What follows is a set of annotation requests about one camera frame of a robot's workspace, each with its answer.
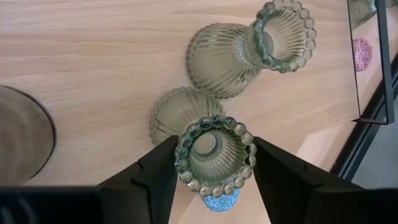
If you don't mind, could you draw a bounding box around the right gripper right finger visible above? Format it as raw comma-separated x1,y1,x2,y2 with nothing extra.
252,136,365,224

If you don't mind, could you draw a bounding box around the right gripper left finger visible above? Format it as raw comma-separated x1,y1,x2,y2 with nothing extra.
97,135,180,224

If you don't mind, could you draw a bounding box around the ribbed metal candle tin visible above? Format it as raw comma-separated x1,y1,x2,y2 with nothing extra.
0,85,57,187

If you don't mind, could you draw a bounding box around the red patterned round tin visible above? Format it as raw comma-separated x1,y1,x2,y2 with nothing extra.
352,37,373,73

